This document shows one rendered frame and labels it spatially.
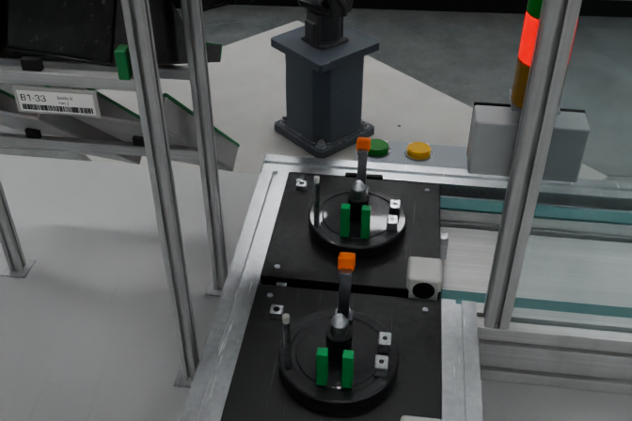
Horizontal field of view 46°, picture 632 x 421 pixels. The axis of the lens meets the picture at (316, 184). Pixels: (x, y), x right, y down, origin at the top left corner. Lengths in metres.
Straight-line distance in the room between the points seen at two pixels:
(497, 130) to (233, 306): 0.41
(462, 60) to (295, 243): 2.75
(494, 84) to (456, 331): 2.64
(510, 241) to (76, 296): 0.65
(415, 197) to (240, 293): 0.31
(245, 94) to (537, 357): 0.89
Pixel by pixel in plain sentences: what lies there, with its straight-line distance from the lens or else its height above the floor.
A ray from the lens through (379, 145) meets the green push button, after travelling 1.25.
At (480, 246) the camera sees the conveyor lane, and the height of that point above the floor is 0.92.
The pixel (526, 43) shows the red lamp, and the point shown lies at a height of 1.33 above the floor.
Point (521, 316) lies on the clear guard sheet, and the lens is 0.98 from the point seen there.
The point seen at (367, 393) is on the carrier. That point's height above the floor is 0.99.
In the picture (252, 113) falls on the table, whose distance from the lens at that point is 1.56.
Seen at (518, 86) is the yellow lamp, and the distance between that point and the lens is 0.81.
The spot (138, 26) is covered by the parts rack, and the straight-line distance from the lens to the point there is 0.72.
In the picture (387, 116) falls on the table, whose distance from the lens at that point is 1.55.
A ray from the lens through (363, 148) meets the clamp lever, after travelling 1.08.
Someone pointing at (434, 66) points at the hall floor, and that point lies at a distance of 3.64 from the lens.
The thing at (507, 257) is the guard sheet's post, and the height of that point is 1.08.
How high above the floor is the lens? 1.66
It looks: 36 degrees down
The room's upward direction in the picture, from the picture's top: straight up
